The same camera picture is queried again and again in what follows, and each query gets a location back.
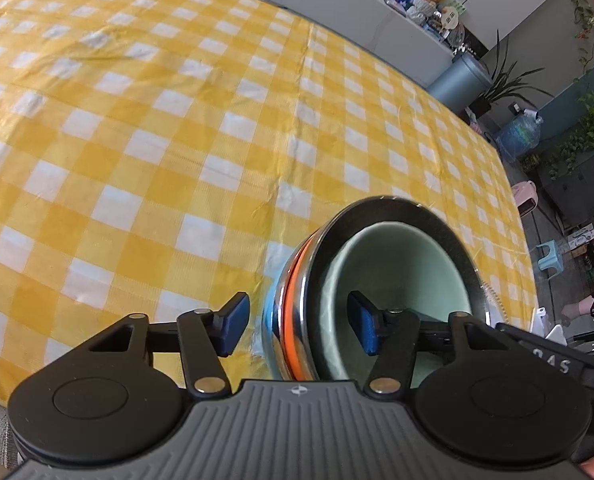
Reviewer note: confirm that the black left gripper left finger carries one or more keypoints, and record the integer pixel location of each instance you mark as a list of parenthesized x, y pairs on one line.
[(206, 337)]

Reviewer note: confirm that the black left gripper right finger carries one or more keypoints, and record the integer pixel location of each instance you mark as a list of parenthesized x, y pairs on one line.
[(391, 337)]

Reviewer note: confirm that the green ceramic bowl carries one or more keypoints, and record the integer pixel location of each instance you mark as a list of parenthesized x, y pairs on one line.
[(397, 267)]

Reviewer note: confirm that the stainless steel bowl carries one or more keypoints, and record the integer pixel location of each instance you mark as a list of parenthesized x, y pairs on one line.
[(289, 325)]

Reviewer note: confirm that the person's hand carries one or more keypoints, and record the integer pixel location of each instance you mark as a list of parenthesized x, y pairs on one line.
[(572, 311)]

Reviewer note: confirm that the white dish rack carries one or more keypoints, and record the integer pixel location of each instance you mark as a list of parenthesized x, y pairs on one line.
[(543, 327)]

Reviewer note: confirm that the small blue plastic stool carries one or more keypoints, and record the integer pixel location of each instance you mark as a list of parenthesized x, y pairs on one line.
[(551, 259)]

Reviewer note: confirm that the pink space heater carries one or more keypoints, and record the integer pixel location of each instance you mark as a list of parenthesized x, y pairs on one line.
[(526, 197)]

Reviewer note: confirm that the yellow white checkered tablecloth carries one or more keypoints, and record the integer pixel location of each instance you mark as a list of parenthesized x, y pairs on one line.
[(160, 155)]

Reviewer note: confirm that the blue water jug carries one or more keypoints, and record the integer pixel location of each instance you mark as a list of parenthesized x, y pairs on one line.
[(520, 135)]

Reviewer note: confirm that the grey metal trash can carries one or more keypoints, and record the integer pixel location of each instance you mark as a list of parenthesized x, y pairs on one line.
[(461, 83)]

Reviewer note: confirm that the climbing vine plant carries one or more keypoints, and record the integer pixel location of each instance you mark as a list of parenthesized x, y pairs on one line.
[(572, 111)]

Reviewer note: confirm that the potted green plant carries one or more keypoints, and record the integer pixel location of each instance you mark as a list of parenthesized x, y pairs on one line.
[(506, 83)]

